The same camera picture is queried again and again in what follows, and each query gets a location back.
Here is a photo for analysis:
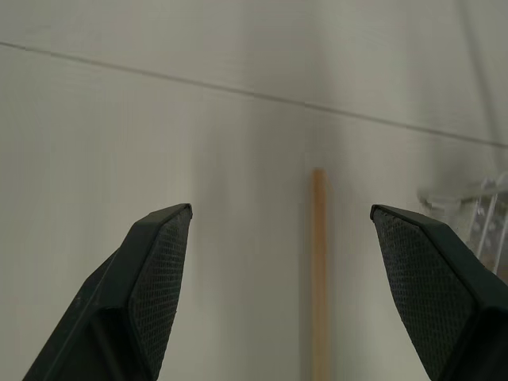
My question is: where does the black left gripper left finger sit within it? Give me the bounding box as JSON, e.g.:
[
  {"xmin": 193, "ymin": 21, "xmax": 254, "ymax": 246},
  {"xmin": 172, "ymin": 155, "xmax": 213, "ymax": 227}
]
[{"xmin": 21, "ymin": 202, "xmax": 194, "ymax": 381}]

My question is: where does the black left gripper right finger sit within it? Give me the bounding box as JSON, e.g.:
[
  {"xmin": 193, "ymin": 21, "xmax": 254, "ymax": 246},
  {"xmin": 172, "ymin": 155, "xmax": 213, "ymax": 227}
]
[{"xmin": 369, "ymin": 204, "xmax": 508, "ymax": 381}]

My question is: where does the clear plastic container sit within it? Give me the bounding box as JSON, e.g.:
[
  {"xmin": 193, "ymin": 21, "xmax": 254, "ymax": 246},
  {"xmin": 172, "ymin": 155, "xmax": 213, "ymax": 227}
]
[{"xmin": 416, "ymin": 171, "xmax": 508, "ymax": 275}]

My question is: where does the wooden chopstick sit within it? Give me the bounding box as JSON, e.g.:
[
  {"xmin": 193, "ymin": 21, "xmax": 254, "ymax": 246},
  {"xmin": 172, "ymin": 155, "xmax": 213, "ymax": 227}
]
[{"xmin": 310, "ymin": 168, "xmax": 329, "ymax": 381}]

